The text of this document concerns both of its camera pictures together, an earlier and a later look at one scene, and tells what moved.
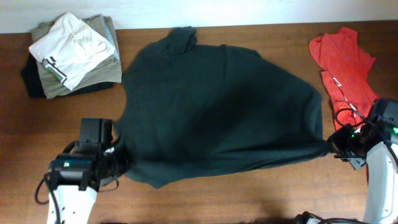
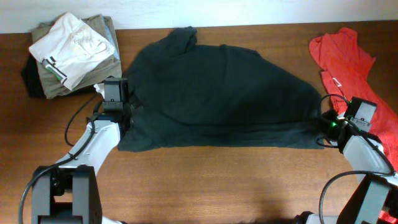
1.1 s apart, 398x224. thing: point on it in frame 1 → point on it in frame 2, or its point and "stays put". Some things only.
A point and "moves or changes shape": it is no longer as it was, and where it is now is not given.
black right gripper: x=336 y=139 → x=328 y=115
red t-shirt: x=346 y=68 stays put
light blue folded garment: x=114 y=47 stays put
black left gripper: x=120 y=151 → x=134 y=106
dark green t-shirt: x=191 y=108 moves or changes shape
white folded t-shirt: x=70 y=48 stays put
